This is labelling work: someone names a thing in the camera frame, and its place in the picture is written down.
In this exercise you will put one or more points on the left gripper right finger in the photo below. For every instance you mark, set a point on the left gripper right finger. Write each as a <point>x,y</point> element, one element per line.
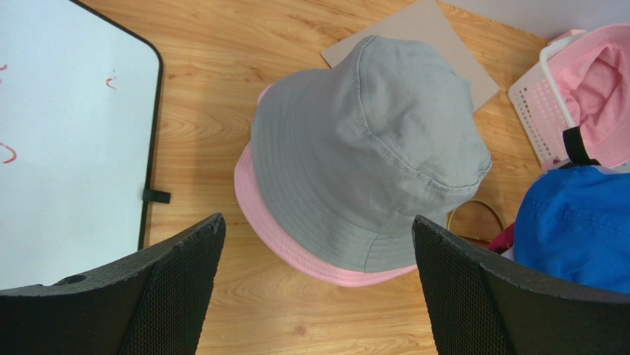
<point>482,303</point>

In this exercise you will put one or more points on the light pink cap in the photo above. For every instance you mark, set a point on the light pink cap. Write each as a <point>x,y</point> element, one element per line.
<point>592,75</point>

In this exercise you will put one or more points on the white plastic basket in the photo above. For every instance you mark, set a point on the white plastic basket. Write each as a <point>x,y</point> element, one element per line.
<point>540,106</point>

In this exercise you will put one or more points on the black NY baseball cap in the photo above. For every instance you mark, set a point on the black NY baseball cap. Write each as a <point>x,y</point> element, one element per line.
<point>576,150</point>

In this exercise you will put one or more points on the blue hat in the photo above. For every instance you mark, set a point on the blue hat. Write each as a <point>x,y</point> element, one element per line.
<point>573,224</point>

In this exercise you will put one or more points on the grey flat board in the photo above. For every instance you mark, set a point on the grey flat board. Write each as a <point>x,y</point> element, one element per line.
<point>424,21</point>

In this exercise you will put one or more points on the grey bucket hat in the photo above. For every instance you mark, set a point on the grey bucket hat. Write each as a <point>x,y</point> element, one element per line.
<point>401,110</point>

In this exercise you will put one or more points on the white whiteboard with red writing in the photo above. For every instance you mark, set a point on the white whiteboard with red writing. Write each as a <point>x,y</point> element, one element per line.
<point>79,108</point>

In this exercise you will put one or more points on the magenta baseball cap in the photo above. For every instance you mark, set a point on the magenta baseball cap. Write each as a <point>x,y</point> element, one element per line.
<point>504,241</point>

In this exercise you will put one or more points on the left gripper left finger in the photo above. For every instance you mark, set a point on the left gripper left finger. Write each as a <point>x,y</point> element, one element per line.
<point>154,301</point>

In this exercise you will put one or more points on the gold wire hat stand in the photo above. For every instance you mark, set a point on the gold wire hat stand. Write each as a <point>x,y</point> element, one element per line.
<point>476,221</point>

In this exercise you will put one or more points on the pink bucket hat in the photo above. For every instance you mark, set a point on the pink bucket hat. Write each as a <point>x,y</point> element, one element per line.
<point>275,241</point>

